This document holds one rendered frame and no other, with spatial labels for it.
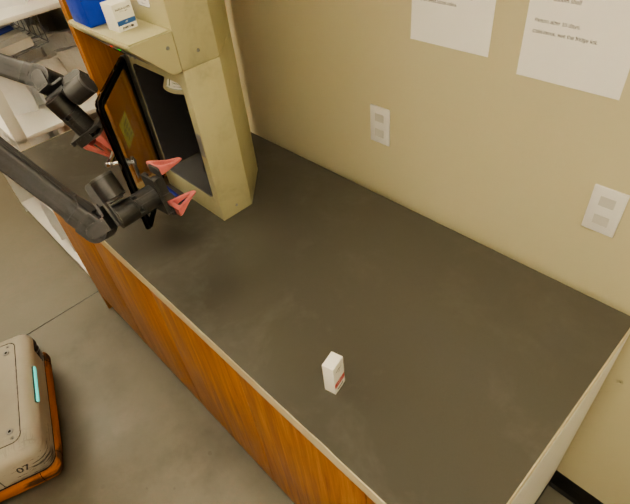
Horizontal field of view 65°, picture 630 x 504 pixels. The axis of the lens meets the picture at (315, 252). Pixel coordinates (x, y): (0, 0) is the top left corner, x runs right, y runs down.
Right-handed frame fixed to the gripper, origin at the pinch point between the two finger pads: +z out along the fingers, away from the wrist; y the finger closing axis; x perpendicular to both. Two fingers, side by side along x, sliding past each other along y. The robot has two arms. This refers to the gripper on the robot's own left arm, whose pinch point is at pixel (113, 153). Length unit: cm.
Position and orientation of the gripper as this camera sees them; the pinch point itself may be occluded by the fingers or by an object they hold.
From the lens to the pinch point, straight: 150.8
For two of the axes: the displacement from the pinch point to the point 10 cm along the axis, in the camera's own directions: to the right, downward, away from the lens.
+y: -8.4, 4.8, 2.7
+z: 5.4, 6.0, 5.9
